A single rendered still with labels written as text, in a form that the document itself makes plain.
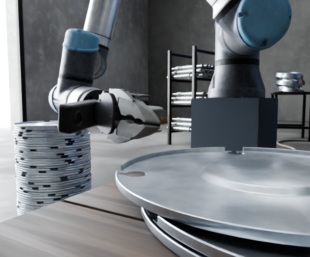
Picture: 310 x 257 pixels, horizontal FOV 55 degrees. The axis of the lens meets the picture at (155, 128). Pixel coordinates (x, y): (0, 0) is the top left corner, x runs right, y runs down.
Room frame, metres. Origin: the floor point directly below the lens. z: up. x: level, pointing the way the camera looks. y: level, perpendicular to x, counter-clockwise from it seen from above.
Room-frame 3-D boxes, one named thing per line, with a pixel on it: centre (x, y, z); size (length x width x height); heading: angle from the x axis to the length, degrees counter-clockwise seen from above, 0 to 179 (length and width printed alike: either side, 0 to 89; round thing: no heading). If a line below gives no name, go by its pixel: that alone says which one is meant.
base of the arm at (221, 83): (0.82, -0.22, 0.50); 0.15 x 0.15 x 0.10
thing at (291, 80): (3.48, -1.58, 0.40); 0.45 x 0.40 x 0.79; 165
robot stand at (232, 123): (0.82, -0.22, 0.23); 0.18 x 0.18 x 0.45; 55
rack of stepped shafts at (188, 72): (3.05, -0.40, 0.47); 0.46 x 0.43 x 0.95; 43
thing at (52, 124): (1.19, 0.41, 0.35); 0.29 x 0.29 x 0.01
